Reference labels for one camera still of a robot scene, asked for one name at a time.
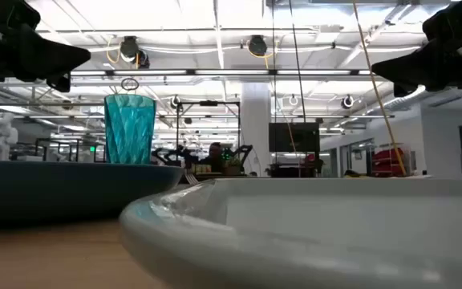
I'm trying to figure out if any teal faceted plastic cup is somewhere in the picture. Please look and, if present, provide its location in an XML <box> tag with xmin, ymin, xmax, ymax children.
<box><xmin>103</xmin><ymin>93</ymin><xmax>157</xmax><ymax>165</ymax></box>

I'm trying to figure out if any dark blue bowl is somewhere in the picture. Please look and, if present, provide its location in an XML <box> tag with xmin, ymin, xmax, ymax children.
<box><xmin>0</xmin><ymin>159</ymin><xmax>184</xmax><ymax>226</ymax></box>

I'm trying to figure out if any grey plastic tray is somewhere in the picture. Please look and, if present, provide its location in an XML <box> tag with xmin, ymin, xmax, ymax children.
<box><xmin>119</xmin><ymin>177</ymin><xmax>462</xmax><ymax>289</ymax></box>

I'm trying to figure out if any white robot figure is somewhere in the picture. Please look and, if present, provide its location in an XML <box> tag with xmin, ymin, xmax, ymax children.
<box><xmin>0</xmin><ymin>112</ymin><xmax>19</xmax><ymax>161</ymax></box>

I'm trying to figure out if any red cart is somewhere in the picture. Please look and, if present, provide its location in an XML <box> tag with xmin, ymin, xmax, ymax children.
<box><xmin>371</xmin><ymin>147</ymin><xmax>407</xmax><ymax>177</ymax></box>

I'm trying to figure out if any long ceiling light bar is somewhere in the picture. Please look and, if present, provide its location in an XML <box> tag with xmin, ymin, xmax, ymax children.
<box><xmin>69</xmin><ymin>68</ymin><xmax>376</xmax><ymax>77</ymax></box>

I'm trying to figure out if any black hanging monitor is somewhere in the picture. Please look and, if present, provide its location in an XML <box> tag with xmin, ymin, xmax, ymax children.
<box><xmin>268</xmin><ymin>122</ymin><xmax>321</xmax><ymax>153</ymax></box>

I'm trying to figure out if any white column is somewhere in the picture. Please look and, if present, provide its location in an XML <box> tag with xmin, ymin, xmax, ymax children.
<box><xmin>240</xmin><ymin>82</ymin><xmax>273</xmax><ymax>177</ymax></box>

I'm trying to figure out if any person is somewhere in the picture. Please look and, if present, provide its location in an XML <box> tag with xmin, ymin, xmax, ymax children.
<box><xmin>205</xmin><ymin>141</ymin><xmax>225</xmax><ymax>173</ymax></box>

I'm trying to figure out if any potted green plant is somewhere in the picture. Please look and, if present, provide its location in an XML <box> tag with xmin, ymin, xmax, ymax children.
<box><xmin>221</xmin><ymin>154</ymin><xmax>243</xmax><ymax>177</ymax></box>

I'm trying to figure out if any silver ventilation duct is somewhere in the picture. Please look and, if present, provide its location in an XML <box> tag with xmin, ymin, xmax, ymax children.
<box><xmin>375</xmin><ymin>86</ymin><xmax>428</xmax><ymax>116</ymax></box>

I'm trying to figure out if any yellow cable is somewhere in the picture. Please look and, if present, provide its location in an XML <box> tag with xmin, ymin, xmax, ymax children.
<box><xmin>351</xmin><ymin>0</ymin><xmax>407</xmax><ymax>177</ymax></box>

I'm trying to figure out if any black metal rig frame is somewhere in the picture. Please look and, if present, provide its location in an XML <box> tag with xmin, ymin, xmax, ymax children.
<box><xmin>176</xmin><ymin>100</ymin><xmax>241</xmax><ymax>162</ymax></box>

